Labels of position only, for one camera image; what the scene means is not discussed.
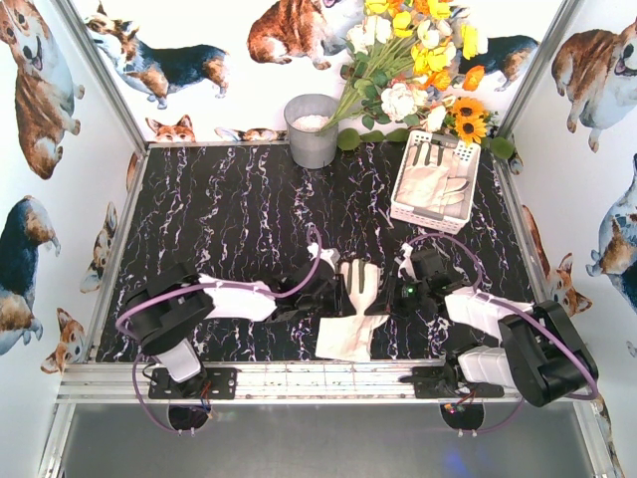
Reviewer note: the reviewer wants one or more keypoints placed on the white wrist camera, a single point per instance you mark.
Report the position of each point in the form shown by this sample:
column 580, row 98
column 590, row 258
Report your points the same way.
column 329, row 255
column 405, row 265

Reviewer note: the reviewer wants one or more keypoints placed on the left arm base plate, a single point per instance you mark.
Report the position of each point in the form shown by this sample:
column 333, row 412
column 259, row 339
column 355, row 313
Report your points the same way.
column 211, row 382

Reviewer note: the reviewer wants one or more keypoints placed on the white perforated storage basket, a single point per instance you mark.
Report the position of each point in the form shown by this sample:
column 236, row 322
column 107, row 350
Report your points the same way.
column 454, row 217

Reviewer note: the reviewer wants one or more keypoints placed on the white glove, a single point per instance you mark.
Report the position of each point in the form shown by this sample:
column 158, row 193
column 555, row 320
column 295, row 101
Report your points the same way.
column 423, row 184

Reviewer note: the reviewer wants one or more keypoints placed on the grey-strap glove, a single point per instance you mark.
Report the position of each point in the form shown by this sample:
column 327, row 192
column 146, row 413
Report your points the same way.
column 454, row 191
column 349, row 338

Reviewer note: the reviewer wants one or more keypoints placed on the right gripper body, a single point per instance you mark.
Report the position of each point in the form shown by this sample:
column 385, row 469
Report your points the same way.
column 393, row 292

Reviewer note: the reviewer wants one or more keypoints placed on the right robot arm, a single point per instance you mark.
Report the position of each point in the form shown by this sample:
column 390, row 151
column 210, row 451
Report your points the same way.
column 538, row 352

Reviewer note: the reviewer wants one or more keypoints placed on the grey metal bucket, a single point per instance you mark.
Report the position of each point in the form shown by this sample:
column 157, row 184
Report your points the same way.
column 312, row 135

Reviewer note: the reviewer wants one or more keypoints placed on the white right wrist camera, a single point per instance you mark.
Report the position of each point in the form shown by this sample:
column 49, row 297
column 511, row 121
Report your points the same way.
column 405, row 265

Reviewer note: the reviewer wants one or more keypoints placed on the artificial flower bouquet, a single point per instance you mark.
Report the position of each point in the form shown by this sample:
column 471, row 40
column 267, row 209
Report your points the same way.
column 417, row 63

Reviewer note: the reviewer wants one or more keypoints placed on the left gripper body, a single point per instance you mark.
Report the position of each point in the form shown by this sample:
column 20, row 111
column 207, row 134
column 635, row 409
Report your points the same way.
column 329, row 294

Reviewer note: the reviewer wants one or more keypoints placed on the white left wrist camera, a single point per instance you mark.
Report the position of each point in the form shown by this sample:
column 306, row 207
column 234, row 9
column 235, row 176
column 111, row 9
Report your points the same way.
column 329, row 255

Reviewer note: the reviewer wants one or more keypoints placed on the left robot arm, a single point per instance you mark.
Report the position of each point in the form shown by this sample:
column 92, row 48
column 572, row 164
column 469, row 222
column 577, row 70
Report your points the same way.
column 162, row 314

